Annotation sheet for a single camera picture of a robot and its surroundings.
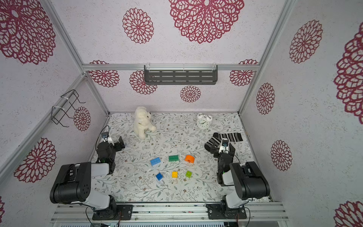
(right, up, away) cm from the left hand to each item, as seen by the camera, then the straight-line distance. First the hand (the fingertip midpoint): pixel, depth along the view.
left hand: (114, 138), depth 93 cm
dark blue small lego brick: (+31, -22, -8) cm, 39 cm away
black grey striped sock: (+70, 0, +11) cm, 71 cm away
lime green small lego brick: (+48, -21, -6) cm, 53 cm away
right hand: (+70, -1, -4) cm, 70 cm away
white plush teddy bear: (+18, +10, +1) cm, 21 cm away
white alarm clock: (+61, +12, +11) cm, 63 cm away
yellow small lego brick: (+40, -21, -7) cm, 46 cm away
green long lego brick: (+39, -13, +2) cm, 41 cm away
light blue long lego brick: (+27, -15, -1) cm, 31 cm away
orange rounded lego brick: (+49, -13, -1) cm, 51 cm away
